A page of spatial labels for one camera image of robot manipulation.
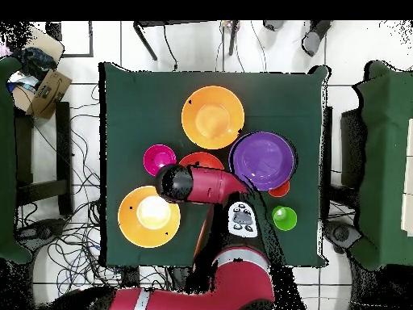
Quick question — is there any red-orange bowl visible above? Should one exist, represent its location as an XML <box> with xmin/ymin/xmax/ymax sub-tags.
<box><xmin>179</xmin><ymin>151</ymin><xmax>226</xmax><ymax>170</ymax></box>

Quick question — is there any pink bowl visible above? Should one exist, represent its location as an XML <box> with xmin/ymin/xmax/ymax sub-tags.
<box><xmin>143</xmin><ymin>144</ymin><xmax>177</xmax><ymax>178</ymax></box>

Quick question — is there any large orange bowl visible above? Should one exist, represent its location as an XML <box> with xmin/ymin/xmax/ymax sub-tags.
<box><xmin>181</xmin><ymin>85</ymin><xmax>245</xmax><ymax>150</ymax></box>
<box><xmin>117</xmin><ymin>185</ymin><xmax>181</xmax><ymax>249</ymax></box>

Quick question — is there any purple bowl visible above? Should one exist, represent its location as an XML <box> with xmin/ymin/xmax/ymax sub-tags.
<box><xmin>228</xmin><ymin>131</ymin><xmax>298</xmax><ymax>192</ymax></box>

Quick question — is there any orange cup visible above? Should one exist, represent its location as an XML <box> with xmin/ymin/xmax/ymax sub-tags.
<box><xmin>268</xmin><ymin>180</ymin><xmax>290</xmax><ymax>199</ymax></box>

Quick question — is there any dark green tablecloth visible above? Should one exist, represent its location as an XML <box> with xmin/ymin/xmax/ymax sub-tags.
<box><xmin>98</xmin><ymin>61</ymin><xmax>329</xmax><ymax>268</ymax></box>

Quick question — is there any green cup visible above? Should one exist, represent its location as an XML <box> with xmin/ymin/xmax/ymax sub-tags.
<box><xmin>270</xmin><ymin>205</ymin><xmax>298</xmax><ymax>233</ymax></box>

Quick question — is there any black power strip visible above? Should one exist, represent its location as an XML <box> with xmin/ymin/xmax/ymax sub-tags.
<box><xmin>121</xmin><ymin>266</ymin><xmax>140</xmax><ymax>290</ymax></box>

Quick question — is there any black metal stand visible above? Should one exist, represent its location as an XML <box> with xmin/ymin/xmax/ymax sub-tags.
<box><xmin>132</xmin><ymin>20</ymin><xmax>242</xmax><ymax>63</ymax></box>

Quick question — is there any person's foot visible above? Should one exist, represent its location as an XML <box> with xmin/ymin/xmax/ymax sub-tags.
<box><xmin>301</xmin><ymin>20</ymin><xmax>333</xmax><ymax>57</ymax></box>
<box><xmin>262</xmin><ymin>20</ymin><xmax>286</xmax><ymax>32</ymax></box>

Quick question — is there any brown cardboard box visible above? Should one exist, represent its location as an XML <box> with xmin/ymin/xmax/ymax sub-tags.
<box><xmin>10</xmin><ymin>69</ymin><xmax>73</xmax><ymax>121</ymax></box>

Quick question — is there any green cloth side table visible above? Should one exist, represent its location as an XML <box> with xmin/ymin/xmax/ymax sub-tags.
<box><xmin>0</xmin><ymin>57</ymin><xmax>34</xmax><ymax>265</ymax></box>
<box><xmin>351</xmin><ymin>60</ymin><xmax>413</xmax><ymax>271</ymax></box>

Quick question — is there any beige cardboard sheet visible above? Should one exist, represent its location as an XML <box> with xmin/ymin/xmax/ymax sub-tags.
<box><xmin>4</xmin><ymin>21</ymin><xmax>65</xmax><ymax>63</ymax></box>

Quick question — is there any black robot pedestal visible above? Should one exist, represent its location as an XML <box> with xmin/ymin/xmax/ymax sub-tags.
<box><xmin>169</xmin><ymin>266</ymin><xmax>196</xmax><ymax>293</ymax></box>

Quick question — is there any tangle of black cables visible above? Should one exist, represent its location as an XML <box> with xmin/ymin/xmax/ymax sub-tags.
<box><xmin>15</xmin><ymin>82</ymin><xmax>175</xmax><ymax>295</ymax></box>

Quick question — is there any black stool frame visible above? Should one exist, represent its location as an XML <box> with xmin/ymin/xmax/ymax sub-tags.
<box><xmin>14</xmin><ymin>101</ymin><xmax>75</xmax><ymax>216</ymax></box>

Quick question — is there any black pedestal leg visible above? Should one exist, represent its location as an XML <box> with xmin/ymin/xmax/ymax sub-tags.
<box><xmin>15</xmin><ymin>218</ymin><xmax>68</xmax><ymax>250</ymax></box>
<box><xmin>323</xmin><ymin>220</ymin><xmax>363</xmax><ymax>255</ymax></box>

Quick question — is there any blue cable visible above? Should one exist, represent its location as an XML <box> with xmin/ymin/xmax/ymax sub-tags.
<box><xmin>55</xmin><ymin>245</ymin><xmax>102</xmax><ymax>295</ymax></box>

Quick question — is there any black rectangular frame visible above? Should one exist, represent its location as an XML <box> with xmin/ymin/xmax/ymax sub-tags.
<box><xmin>44</xmin><ymin>20</ymin><xmax>95</xmax><ymax>59</ymax></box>

